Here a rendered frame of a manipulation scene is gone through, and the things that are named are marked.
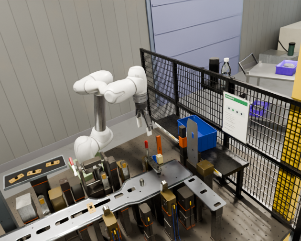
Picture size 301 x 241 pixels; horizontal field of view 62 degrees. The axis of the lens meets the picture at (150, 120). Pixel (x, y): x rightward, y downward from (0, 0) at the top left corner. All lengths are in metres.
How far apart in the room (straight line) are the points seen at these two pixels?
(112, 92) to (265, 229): 1.27
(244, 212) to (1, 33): 3.25
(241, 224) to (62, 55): 3.11
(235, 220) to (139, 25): 3.40
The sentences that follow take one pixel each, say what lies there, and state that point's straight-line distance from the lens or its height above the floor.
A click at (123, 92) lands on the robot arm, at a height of 1.63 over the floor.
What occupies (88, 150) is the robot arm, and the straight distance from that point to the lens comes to 2.21.
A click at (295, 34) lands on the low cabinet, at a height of 0.71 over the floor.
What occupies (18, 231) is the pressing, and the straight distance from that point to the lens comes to 1.68.
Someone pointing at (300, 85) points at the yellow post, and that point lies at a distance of 1.41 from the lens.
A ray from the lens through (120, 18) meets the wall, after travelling 4.22.
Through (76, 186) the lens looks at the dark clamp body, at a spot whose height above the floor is 1.07.
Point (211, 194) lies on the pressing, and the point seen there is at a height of 1.00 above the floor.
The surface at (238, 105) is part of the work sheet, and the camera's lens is 1.67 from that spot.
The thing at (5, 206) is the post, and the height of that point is 1.02.
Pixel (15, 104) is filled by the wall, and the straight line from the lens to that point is 3.86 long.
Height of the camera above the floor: 2.12
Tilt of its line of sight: 28 degrees down
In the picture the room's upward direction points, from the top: 7 degrees counter-clockwise
